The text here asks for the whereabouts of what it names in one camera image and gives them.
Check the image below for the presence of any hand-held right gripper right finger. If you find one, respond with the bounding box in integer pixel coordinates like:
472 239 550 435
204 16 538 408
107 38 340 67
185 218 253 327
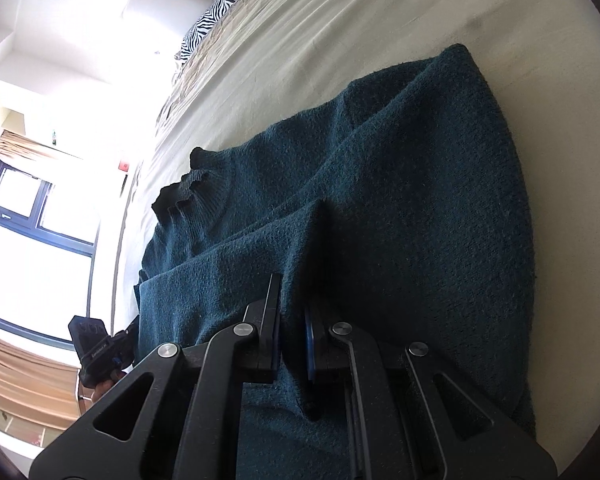
303 304 558 480

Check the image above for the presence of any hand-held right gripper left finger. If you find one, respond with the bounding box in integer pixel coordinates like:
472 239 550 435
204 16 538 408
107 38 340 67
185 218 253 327
29 273 283 480

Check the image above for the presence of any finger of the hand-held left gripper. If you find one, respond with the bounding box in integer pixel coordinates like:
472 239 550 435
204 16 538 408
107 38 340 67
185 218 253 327
111 328 141 377

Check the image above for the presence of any dark teal knit sweater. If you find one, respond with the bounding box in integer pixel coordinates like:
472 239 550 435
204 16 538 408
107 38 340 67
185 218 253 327
132 44 539 480

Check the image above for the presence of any person's left hand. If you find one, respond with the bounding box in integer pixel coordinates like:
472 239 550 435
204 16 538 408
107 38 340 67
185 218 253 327
91 376 117 403

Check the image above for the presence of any brown curtain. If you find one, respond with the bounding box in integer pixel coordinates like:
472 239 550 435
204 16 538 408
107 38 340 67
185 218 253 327
0 329 82 432

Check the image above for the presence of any dark framed window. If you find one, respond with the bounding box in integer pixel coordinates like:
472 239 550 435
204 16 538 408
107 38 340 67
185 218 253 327
0 159 100 347

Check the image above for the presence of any beige patterned blanket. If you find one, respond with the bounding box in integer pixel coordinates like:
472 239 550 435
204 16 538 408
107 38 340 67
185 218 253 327
154 0 331 137

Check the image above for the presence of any zebra print pillow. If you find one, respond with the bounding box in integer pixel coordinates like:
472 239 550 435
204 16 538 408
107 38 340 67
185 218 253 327
174 0 256 62

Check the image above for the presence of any bed with beige sheet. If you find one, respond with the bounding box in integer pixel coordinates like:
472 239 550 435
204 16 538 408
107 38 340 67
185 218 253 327
111 0 600 466

